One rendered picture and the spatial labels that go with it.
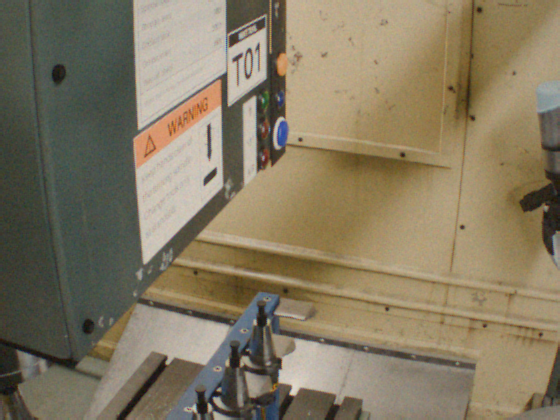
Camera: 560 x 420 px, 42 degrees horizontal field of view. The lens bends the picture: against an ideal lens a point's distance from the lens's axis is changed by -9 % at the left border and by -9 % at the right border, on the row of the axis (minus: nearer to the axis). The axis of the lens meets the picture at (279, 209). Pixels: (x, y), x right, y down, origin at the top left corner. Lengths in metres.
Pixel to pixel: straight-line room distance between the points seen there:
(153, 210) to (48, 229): 0.14
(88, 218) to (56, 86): 0.10
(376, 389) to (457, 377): 0.20
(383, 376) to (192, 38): 1.31
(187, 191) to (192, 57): 0.12
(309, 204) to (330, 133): 0.18
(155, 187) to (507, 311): 1.24
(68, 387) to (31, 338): 1.66
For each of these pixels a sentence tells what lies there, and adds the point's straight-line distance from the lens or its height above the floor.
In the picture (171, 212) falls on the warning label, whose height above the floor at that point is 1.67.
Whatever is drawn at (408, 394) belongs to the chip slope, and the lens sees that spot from 1.80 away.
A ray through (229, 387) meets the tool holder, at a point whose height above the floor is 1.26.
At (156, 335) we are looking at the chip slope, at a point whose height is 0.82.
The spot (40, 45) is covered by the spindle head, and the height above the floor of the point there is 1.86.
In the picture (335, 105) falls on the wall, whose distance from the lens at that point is 1.61.
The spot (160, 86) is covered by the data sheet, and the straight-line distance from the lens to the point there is 0.59.
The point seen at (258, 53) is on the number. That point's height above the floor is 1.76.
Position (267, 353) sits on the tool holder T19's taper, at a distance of 1.19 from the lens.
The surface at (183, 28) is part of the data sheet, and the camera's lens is 0.62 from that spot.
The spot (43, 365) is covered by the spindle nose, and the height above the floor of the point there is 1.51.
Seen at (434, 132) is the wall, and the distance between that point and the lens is 1.58.
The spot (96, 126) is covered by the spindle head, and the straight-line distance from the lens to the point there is 0.52.
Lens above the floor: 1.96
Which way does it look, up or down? 26 degrees down
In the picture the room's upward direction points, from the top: straight up
